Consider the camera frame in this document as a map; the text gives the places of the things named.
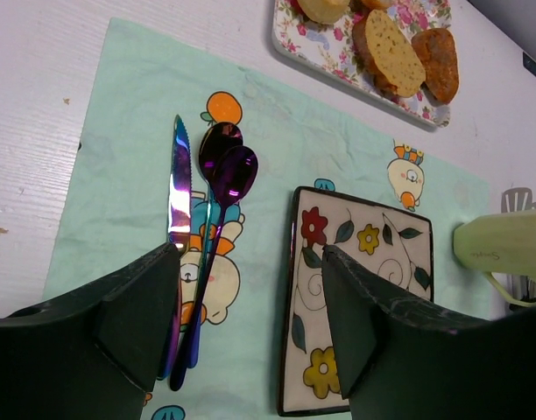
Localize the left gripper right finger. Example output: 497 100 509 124
322 246 536 419

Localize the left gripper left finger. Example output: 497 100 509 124
0 243 180 419

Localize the herb bread slice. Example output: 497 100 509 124
352 10 426 98

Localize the round pale bread roll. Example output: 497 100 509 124
298 0 349 25

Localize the brown crusty bread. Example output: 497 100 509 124
411 28 460 104

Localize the square floral plate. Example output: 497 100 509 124
277 186 434 417

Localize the pale green mug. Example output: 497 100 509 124
453 211 536 307

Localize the iridescent knife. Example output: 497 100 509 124
158 115 192 380

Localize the purple spoon lower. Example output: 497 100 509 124
169 145 258 391

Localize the purple spoon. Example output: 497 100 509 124
185 122 243 368
169 145 258 391

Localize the mint green placemat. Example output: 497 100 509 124
42 17 492 420

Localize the purple spoon upper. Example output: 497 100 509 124
185 122 243 368

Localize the floral serving tray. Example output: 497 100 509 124
272 1 451 128

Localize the sesame bun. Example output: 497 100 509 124
361 0 395 11

